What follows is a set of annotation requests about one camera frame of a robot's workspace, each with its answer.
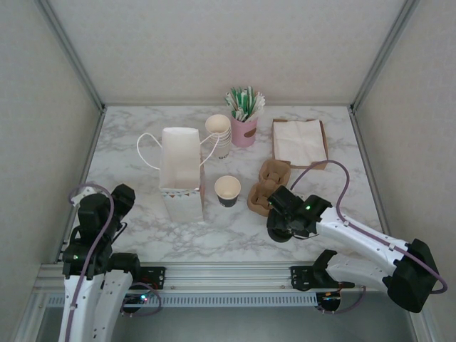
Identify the black cup lid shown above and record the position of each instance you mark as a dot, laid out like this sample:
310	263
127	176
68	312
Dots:
279	236

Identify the cartoon animal print paper bag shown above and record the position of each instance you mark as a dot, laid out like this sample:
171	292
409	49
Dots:
178	156

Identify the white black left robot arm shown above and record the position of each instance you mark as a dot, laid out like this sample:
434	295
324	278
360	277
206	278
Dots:
71	313

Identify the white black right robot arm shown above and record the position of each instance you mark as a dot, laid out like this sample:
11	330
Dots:
356	231

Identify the black paper coffee cup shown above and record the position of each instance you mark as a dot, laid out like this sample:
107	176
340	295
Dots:
228	194

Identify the brown pulp cup carrier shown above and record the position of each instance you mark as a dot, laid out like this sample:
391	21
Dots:
261	199

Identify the white paper napkin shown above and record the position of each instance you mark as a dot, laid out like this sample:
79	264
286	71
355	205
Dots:
299	142

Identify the circuit board with led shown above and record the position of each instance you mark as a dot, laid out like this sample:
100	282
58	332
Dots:
329	297
140	297

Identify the pink cup holder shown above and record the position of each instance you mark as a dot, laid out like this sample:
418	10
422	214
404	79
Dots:
244	133

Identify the white paper cup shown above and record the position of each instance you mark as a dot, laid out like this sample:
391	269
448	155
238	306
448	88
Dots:
222	153
229	136
217	124
230	142
230	139

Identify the white paper wrapped stick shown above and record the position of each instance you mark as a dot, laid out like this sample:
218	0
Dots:
229	100
259	103

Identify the green white wrapped stick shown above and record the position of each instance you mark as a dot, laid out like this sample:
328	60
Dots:
235	101
250	98
243	99

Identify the aluminium side frame rail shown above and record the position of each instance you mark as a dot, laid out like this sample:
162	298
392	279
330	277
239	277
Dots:
368	171
86	167

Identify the aluminium mounting rail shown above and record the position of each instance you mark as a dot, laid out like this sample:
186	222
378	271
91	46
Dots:
228	276

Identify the aluminium corner frame post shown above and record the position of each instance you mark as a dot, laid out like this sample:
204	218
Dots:
76	57
384	53

